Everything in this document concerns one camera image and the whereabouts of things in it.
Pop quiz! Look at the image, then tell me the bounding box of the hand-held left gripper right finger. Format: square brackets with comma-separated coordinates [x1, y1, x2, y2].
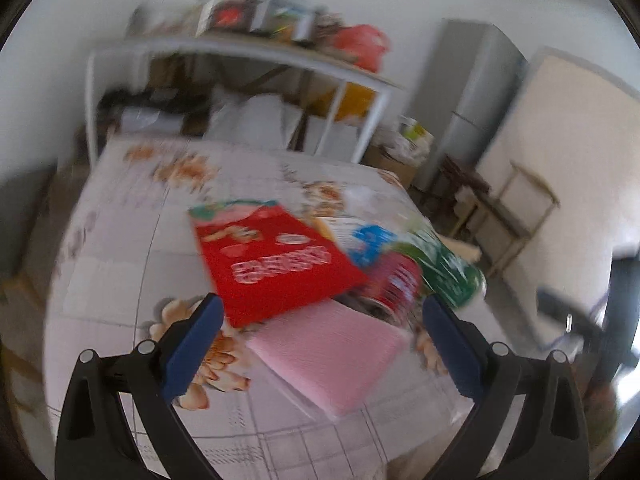
[421, 294, 591, 480]

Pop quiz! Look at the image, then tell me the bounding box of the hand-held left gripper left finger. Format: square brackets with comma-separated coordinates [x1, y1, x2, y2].
[54, 292, 225, 480]

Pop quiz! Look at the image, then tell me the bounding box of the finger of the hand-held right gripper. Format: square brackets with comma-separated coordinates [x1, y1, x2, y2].
[536, 286, 606, 341]

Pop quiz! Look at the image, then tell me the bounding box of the green snack packet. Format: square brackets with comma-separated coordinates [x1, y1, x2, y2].
[395, 220, 486, 308]

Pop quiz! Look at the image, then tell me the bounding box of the red drink can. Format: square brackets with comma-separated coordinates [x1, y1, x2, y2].
[357, 252, 423, 331]

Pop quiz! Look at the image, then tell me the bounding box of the red snack packet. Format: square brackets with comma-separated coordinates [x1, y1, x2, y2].
[189, 200, 371, 328]

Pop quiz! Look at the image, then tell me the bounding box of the pink sponge pack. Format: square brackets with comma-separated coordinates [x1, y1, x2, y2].
[245, 300, 408, 418]

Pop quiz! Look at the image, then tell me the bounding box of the blue and white wrapper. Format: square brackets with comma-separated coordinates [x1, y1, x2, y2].
[350, 225, 401, 267]

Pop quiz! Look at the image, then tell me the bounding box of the cream panel door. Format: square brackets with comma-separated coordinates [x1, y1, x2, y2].
[475, 47, 640, 311]

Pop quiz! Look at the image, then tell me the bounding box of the dark wooden stool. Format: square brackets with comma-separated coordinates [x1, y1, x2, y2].
[440, 157, 491, 203]

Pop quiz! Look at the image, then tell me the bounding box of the cardboard box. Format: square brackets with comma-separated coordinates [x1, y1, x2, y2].
[362, 145, 418, 188]

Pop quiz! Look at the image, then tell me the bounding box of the green and white bag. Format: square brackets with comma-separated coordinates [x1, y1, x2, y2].
[399, 115, 434, 145]

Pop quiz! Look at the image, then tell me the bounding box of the white flat box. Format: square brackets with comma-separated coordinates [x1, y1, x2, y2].
[120, 107, 187, 136]

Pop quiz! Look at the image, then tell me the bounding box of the white plastic bag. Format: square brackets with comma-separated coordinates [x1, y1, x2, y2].
[205, 92, 301, 141]

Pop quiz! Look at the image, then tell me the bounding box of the grey refrigerator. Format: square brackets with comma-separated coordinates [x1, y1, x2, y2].
[405, 19, 528, 191]

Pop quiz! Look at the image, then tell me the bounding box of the black cloth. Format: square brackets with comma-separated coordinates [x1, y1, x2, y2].
[97, 87, 181, 111]

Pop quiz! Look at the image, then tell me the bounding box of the yellow plastic bag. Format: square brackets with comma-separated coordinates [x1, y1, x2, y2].
[310, 82, 376, 121]

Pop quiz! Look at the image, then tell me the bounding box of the red plastic bag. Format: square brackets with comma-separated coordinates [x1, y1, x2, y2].
[332, 24, 391, 73]

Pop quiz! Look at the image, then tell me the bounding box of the clutter of boxes and books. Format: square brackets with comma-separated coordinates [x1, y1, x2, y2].
[127, 0, 346, 43]

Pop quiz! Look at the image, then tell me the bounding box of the light wooden frame chair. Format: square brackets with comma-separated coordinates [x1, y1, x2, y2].
[450, 160, 558, 281]

